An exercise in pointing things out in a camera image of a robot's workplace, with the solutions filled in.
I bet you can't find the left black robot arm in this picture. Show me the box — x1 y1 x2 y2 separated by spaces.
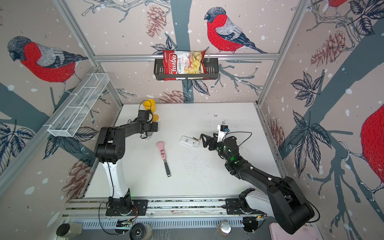
94 110 158 216

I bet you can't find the red cassava chips bag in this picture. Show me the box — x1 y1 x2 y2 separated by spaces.
163 50 207 75

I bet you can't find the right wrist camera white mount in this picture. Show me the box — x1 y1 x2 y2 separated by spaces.
217 125 230 143

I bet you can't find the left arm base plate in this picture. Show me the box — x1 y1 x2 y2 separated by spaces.
106 199 149 217

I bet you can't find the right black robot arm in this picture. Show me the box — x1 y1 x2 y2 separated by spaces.
201 134 319 235

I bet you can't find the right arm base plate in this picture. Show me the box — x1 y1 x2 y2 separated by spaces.
221 198 266 216

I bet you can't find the black wall basket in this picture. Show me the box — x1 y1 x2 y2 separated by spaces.
154 59 219 81

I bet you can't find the grey cylinder can left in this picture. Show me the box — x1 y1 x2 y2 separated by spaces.
56 223 83 238

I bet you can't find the white remote control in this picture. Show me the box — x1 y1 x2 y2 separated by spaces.
180 136 200 148

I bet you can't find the white wire wall basket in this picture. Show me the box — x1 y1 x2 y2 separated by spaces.
48 73 110 137

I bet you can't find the yellow plastic goblet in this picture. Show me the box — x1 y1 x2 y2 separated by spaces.
143 99 159 122

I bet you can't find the silver topped jar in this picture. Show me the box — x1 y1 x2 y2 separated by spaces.
218 220 232 238

